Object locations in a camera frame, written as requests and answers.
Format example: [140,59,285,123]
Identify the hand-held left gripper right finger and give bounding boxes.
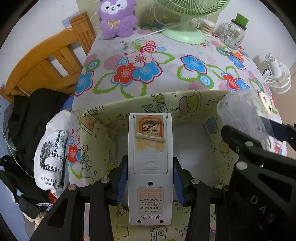
[172,157,232,241]

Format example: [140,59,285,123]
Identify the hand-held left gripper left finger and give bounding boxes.
[30,156,128,241]

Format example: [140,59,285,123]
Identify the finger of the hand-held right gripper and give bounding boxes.
[221,125,267,168]
[261,116,296,142]

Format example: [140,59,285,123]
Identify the clear plastic container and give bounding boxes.
[217,89,271,151]

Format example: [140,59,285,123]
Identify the grey remote control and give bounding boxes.
[128,113,173,226]

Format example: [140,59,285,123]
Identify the cartoon printed fabric storage box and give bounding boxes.
[79,90,234,241]

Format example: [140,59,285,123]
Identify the white standing fan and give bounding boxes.
[252,53,292,94]

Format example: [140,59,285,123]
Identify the white printed tote bag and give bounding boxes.
[33,109,71,193]

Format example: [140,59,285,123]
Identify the floral tablecloth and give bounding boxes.
[67,22,288,186]

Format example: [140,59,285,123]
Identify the glass mug jar green lid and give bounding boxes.
[219,13,250,49]

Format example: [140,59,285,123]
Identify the black clothing pile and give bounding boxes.
[8,89,74,167]

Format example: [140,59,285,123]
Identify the cotton swab box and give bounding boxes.
[198,19,216,36]

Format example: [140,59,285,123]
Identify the green desk fan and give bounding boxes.
[153,0,230,44]

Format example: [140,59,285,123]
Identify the purple plush toy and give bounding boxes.
[97,0,139,40]

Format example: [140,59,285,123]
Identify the orange handled scissors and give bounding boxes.
[228,50,245,62]

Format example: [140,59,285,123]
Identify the thin white cable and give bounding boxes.
[0,126,35,176]

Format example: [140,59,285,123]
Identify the white fan cable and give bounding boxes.
[136,28,167,39]

